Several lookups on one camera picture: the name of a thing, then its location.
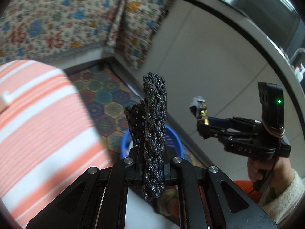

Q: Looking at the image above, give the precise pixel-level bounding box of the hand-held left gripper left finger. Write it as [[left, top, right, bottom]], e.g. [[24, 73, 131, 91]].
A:
[[26, 148, 143, 229]]

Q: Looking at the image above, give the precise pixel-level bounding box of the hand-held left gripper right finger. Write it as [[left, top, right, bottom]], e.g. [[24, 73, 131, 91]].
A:
[[164, 147, 278, 229]]

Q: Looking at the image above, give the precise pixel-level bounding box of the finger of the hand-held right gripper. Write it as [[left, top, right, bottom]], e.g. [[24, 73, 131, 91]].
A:
[[207, 116, 263, 130], [197, 123, 259, 146]]

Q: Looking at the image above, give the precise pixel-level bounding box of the black and gold wrapper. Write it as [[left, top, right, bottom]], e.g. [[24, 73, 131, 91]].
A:
[[189, 96, 210, 126]]

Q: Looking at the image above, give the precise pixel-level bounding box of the blue plastic basin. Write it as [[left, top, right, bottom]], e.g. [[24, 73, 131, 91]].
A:
[[120, 124, 184, 163]]

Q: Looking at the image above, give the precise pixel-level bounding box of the black foam net sleeve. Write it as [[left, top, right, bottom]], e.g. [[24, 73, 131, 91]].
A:
[[124, 72, 170, 201]]

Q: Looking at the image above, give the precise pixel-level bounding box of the person's right forearm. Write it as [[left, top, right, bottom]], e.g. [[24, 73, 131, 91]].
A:
[[258, 169, 305, 227]]

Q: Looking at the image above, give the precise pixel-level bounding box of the person's right hand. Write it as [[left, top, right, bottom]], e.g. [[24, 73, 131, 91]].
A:
[[246, 157, 295, 190]]

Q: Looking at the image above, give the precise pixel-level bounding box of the orange cloth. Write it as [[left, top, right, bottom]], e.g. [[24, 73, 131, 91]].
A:
[[234, 180, 262, 204]]

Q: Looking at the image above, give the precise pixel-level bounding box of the white cabinet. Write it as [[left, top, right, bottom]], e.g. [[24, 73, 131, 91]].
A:
[[102, 0, 305, 196]]

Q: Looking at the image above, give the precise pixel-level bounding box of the patterned floor mat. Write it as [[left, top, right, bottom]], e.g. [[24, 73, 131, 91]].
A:
[[64, 64, 205, 170]]

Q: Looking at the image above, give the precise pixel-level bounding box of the grey appliance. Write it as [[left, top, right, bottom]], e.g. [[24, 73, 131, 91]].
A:
[[234, 0, 301, 50]]

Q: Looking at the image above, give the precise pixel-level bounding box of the printed blanket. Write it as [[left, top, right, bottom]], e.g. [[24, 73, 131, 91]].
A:
[[0, 0, 178, 69]]

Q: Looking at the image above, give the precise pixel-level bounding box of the black cable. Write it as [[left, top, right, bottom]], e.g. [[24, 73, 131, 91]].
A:
[[248, 129, 283, 195]]

